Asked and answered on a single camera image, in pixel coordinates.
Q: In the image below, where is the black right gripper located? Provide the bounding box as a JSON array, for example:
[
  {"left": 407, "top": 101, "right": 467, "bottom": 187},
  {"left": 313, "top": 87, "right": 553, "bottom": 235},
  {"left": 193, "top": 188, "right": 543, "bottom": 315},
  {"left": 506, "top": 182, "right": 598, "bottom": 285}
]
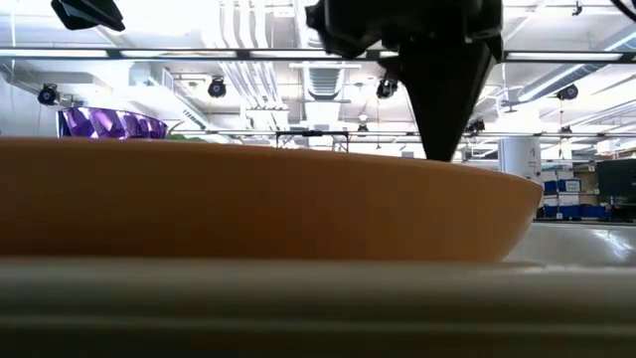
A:
[{"left": 377, "top": 0, "right": 504, "bottom": 163}]

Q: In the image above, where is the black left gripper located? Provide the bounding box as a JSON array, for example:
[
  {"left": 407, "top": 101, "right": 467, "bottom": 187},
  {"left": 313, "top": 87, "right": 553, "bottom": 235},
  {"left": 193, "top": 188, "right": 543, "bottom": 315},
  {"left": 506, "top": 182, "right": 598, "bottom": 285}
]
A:
[{"left": 50, "top": 0, "right": 126, "bottom": 33}]

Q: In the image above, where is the purple faceted cup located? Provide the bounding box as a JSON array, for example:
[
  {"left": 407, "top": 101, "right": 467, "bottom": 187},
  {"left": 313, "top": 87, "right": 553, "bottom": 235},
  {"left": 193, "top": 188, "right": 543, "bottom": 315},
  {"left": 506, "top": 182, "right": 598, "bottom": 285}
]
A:
[{"left": 58, "top": 105, "right": 169, "bottom": 141}]

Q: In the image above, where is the orange bowl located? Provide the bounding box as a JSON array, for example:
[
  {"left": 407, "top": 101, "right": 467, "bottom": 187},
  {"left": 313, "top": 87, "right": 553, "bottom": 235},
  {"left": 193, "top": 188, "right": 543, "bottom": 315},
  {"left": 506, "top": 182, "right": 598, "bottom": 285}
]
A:
[{"left": 0, "top": 136, "right": 545, "bottom": 264}]

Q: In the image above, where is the cream plastic tray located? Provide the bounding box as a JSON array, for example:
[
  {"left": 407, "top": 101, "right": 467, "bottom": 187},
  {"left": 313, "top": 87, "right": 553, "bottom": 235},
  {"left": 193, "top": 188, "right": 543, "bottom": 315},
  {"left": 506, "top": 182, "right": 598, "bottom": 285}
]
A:
[{"left": 0, "top": 221, "right": 636, "bottom": 358}]

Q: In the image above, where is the white pillar with sign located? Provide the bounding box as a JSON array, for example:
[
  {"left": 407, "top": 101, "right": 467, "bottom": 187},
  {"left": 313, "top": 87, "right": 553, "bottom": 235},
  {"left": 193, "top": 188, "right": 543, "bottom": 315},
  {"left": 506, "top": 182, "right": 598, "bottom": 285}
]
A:
[{"left": 498, "top": 136, "right": 544, "bottom": 186}]

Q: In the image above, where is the black framed table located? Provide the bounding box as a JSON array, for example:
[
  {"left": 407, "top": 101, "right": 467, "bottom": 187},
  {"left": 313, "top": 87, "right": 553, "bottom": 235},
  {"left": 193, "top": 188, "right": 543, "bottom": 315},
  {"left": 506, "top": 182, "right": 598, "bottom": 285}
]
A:
[{"left": 275, "top": 129, "right": 351, "bottom": 153}]

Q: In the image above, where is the succulent in white patterned pot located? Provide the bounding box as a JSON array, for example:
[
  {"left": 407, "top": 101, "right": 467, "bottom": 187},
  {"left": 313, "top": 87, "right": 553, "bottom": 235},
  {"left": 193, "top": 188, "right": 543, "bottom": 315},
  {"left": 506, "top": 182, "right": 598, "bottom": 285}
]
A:
[{"left": 166, "top": 132, "right": 209, "bottom": 144}]

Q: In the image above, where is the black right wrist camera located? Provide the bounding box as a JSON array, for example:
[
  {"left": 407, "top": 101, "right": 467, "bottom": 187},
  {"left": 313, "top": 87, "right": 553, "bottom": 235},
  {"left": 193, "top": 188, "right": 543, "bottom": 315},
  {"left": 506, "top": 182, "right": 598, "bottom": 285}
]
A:
[{"left": 305, "top": 0, "right": 398, "bottom": 60}]

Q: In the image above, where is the silver ventilation duct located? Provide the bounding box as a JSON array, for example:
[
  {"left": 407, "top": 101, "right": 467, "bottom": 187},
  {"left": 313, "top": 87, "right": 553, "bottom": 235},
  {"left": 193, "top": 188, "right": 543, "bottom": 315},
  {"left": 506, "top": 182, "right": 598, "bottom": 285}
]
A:
[{"left": 290, "top": 0, "right": 364, "bottom": 101}]

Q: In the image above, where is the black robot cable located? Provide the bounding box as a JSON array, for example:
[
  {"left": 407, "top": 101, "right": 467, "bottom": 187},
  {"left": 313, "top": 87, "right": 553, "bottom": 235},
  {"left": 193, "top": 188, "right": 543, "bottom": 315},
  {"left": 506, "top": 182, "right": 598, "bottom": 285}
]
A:
[{"left": 608, "top": 0, "right": 636, "bottom": 24}]

